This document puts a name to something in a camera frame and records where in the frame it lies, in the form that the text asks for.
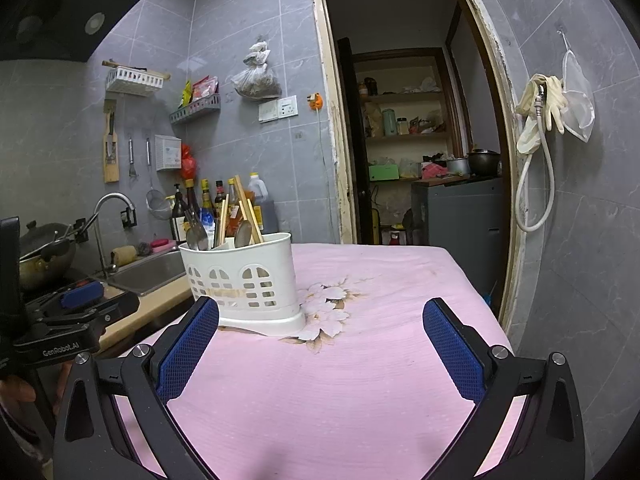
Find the plastic bag of dried goods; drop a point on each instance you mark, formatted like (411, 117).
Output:
(256, 80)

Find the large oil jug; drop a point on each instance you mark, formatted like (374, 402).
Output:
(265, 210)

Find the wooden knife holder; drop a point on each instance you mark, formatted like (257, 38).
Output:
(111, 145)

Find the black range hood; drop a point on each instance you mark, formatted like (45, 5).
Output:
(55, 5)

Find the seasoning packets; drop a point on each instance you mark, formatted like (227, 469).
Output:
(200, 91)

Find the black cap sauce bottle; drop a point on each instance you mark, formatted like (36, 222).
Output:
(219, 195)

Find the hanging metal strainer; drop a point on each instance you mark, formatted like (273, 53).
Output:
(159, 205)

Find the pink rag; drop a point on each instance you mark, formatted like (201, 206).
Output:
(433, 171)

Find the red white bottle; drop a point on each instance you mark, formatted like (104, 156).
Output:
(394, 239)

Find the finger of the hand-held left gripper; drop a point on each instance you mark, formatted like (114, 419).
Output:
(115, 310)
(80, 294)

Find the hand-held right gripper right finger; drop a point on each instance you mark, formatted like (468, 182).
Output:
(452, 350)

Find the person's left hand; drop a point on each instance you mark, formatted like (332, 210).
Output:
(15, 392)

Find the black pot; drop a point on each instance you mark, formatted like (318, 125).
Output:
(483, 162)

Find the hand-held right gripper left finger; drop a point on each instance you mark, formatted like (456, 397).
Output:
(187, 345)

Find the clear yellow cap bottle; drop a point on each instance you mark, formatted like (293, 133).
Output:
(231, 192)

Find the green box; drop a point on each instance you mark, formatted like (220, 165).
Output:
(383, 172)

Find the dark sauce bottle pump top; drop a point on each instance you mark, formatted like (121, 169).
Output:
(177, 220)

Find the orange spice bag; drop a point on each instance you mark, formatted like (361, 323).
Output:
(232, 222)

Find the black wok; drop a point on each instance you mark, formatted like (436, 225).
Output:
(47, 255)

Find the orange wall hook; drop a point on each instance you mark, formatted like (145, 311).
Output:
(315, 101)

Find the steel sink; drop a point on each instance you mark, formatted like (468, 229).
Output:
(150, 272)

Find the tall dark soy sauce bottle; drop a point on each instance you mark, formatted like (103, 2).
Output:
(191, 197)

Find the grey cabinet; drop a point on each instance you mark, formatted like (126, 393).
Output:
(457, 230)

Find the red plastic bag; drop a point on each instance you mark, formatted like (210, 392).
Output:
(187, 160)

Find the metal faucet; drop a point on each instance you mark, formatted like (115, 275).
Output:
(107, 200)

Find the white door frame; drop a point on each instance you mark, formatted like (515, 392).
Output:
(340, 160)

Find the white wall box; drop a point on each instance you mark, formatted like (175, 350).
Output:
(167, 153)

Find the pink soap dish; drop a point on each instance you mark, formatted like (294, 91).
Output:
(164, 245)

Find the yellow sponge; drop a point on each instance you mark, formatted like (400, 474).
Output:
(122, 255)

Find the green jar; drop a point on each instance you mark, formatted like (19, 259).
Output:
(389, 122)

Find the white wall basket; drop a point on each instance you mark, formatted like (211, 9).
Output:
(134, 82)

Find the white mesh bag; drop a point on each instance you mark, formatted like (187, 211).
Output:
(580, 100)

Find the dark wooden door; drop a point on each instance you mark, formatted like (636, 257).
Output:
(352, 160)

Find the pink floral table cloth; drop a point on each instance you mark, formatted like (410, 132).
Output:
(350, 360)

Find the steel wool scrubber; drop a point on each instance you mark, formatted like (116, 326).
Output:
(143, 248)

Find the hanging metal peeler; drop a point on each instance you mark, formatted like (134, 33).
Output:
(132, 157)

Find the grey wall shelf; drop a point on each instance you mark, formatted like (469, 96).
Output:
(195, 109)

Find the white wall socket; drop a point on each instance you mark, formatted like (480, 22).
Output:
(287, 106)

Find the white wall switch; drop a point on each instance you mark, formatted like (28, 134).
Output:
(268, 111)

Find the black wall outlet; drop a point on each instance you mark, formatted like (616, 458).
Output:
(129, 219)

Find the beige kitchen counter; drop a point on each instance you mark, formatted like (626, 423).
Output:
(150, 305)

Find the small glass jar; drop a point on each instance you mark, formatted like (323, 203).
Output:
(402, 126)

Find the small metal pot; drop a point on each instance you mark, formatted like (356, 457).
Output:
(457, 166)

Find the white plastic utensil holder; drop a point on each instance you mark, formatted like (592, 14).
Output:
(235, 265)

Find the yellow cap sauce bottle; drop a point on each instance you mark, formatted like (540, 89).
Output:
(206, 195)

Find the wooden shelf unit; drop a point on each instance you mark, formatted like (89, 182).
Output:
(410, 95)

